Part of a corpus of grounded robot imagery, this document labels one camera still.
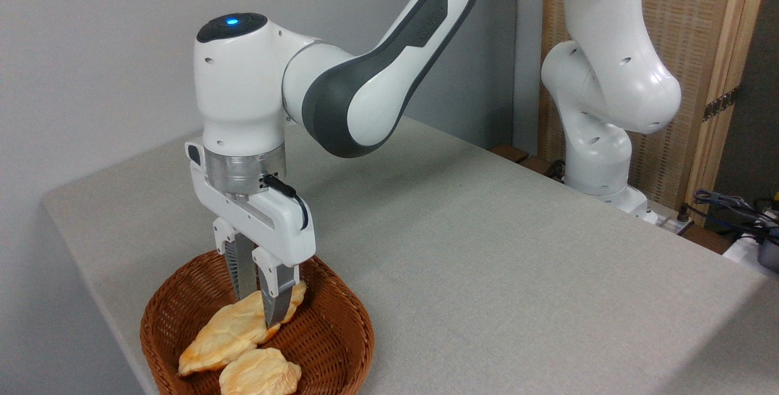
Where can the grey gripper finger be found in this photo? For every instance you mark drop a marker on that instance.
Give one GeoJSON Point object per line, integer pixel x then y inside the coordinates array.
{"type": "Point", "coordinates": [279, 294]}
{"type": "Point", "coordinates": [242, 267]}

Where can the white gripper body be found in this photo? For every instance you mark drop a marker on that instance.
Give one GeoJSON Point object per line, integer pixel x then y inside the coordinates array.
{"type": "Point", "coordinates": [277, 224]}

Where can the long braided bread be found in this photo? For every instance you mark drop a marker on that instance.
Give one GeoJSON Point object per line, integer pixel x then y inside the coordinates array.
{"type": "Point", "coordinates": [225, 334]}

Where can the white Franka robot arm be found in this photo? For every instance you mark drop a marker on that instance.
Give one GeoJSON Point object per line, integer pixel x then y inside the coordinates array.
{"type": "Point", "coordinates": [243, 90]}

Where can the small round bread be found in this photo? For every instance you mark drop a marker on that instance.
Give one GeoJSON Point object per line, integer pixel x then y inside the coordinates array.
{"type": "Point", "coordinates": [258, 374]}

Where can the brown wicker basket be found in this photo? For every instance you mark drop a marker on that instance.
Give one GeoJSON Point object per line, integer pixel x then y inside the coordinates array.
{"type": "Point", "coordinates": [328, 334]}

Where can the grey tablecloth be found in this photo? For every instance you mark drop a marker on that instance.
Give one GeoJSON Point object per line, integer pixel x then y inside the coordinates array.
{"type": "Point", "coordinates": [487, 273]}

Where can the small brown wooden block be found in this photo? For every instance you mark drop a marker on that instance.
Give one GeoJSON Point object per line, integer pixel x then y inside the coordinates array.
{"type": "Point", "coordinates": [510, 153]}

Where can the long brown wooden block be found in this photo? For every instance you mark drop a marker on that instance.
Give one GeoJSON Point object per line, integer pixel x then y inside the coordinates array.
{"type": "Point", "coordinates": [538, 167]}

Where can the brown wooden board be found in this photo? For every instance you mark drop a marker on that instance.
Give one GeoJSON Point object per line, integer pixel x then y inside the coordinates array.
{"type": "Point", "coordinates": [709, 240]}

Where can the bamboo folding screen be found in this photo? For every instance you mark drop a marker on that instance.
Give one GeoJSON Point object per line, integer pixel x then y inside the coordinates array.
{"type": "Point", "coordinates": [694, 17]}

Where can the grey box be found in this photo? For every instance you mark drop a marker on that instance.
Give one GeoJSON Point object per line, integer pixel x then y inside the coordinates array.
{"type": "Point", "coordinates": [770, 255]}

